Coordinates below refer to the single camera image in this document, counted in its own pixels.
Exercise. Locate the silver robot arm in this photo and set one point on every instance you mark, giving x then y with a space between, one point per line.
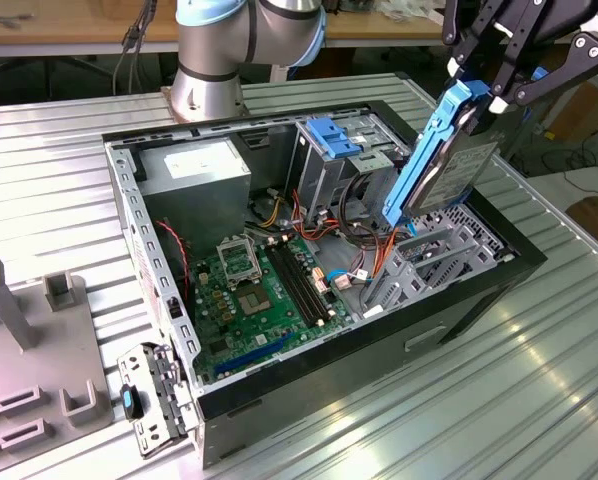
204 95

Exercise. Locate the hard disk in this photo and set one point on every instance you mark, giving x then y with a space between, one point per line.
449 170

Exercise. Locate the cardboard box under frame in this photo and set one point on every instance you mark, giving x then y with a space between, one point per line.
584 116

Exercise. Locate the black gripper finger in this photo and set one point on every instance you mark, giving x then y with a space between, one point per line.
451 25
589 52

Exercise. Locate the grey metal drive cage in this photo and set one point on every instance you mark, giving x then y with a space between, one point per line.
319 180

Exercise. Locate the black open PC case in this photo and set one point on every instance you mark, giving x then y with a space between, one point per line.
329 380

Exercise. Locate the grey parts rack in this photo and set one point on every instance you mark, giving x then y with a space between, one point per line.
39 350

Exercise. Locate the grey power supply unit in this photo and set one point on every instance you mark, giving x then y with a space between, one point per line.
194 210

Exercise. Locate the blue expansion slot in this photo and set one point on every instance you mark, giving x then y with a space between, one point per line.
249 357

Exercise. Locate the metal expansion bracket cover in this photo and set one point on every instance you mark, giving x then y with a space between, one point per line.
146 435

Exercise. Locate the long wooden desk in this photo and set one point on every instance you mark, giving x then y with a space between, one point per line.
79 27

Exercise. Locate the grey metal disk bay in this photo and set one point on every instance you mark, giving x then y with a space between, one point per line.
409 280

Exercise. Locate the blue plastic drive latch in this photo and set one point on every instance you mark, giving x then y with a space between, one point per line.
334 140

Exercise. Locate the green motherboard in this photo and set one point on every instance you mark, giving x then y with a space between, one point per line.
259 325

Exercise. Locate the black blue bracket latch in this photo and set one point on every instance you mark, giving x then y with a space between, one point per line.
127 400

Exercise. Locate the black RAM slot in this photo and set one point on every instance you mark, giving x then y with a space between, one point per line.
291 287
304 282

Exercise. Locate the CPU socket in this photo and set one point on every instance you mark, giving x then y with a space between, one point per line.
254 301

